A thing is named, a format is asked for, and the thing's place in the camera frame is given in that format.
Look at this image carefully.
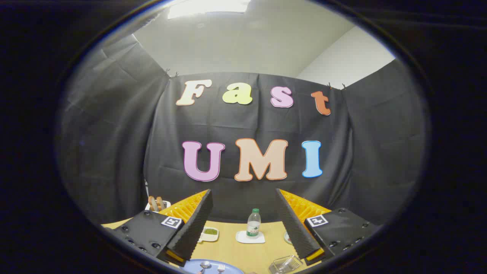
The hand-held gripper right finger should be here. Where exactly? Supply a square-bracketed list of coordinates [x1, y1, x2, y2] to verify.
[275, 188, 381, 266]

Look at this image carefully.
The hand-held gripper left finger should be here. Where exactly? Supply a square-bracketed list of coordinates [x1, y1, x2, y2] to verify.
[112, 189, 213, 267]

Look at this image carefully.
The white divided dish with beans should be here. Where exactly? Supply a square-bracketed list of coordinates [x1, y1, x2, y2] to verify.
[198, 227, 220, 243]

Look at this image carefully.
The cream toaster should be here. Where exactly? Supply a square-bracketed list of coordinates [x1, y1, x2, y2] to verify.
[146, 200, 172, 213]

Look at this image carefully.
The perforated metal drain basket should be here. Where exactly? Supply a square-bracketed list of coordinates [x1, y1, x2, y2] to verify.
[268, 255, 304, 274]

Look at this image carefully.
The clear green-capped water bottle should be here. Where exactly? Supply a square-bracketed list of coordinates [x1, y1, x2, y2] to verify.
[246, 208, 262, 239]

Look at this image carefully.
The white square coaster tray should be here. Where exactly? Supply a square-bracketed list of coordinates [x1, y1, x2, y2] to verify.
[236, 230, 266, 244]

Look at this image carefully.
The blue plate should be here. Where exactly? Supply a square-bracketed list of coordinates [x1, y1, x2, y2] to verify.
[180, 259, 245, 274]

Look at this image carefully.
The ceiling light panel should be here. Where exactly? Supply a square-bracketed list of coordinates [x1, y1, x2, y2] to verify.
[167, 0, 251, 19]

